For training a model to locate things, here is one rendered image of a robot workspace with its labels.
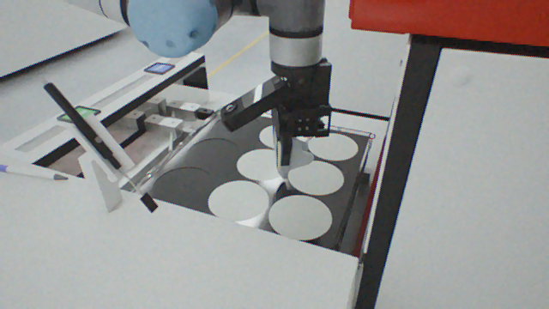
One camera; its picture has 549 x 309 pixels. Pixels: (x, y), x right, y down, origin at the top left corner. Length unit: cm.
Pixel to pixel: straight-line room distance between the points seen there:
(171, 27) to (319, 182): 39
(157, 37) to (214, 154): 38
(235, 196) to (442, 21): 43
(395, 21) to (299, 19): 20
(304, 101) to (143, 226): 29
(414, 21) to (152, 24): 24
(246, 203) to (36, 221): 29
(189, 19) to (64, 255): 31
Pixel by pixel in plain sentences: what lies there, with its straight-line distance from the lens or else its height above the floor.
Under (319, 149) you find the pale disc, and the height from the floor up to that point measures 90.
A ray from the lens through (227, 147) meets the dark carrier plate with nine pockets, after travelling 75.
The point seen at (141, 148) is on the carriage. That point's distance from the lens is 83.
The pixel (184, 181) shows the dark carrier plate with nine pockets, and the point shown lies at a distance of 68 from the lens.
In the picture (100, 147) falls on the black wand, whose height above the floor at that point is 107.
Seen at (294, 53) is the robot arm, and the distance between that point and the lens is 51.
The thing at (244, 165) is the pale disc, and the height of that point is 90.
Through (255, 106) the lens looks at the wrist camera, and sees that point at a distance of 55.
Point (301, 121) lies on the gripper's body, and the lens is 57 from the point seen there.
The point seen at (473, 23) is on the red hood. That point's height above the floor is 124.
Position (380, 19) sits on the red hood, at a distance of 32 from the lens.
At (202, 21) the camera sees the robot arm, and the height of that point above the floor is 122.
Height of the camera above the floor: 131
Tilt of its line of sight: 35 degrees down
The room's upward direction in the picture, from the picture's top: straight up
